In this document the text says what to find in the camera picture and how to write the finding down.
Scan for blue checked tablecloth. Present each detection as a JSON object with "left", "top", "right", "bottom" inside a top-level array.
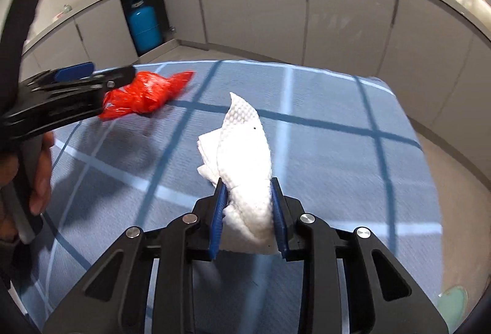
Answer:
[{"left": 8, "top": 59, "right": 446, "bottom": 334}]

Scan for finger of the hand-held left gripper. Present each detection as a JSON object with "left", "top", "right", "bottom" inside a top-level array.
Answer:
[
  {"left": 23, "top": 62, "right": 96, "bottom": 89},
  {"left": 34, "top": 66, "right": 136, "bottom": 94}
]

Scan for white paper towel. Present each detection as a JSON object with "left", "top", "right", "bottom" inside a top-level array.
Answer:
[{"left": 197, "top": 92, "right": 277, "bottom": 255}]

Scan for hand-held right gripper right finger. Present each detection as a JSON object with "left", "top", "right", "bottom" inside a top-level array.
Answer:
[{"left": 269, "top": 177, "right": 449, "bottom": 334}]

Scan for grey kitchen counter cabinets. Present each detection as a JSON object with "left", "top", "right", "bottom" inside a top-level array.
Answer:
[{"left": 21, "top": 0, "right": 491, "bottom": 154}]

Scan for person's left hand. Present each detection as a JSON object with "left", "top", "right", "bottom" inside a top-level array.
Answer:
[{"left": 0, "top": 132, "right": 55, "bottom": 243}]

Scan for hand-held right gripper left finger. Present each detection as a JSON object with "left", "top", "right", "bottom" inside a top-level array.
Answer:
[{"left": 44, "top": 179, "right": 231, "bottom": 334}]

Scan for red plastic bag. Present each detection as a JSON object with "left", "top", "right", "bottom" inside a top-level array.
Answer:
[{"left": 99, "top": 70, "right": 194, "bottom": 122}]

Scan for short blue gas cylinder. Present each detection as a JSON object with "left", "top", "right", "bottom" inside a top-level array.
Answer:
[{"left": 126, "top": 0, "right": 164, "bottom": 55}]

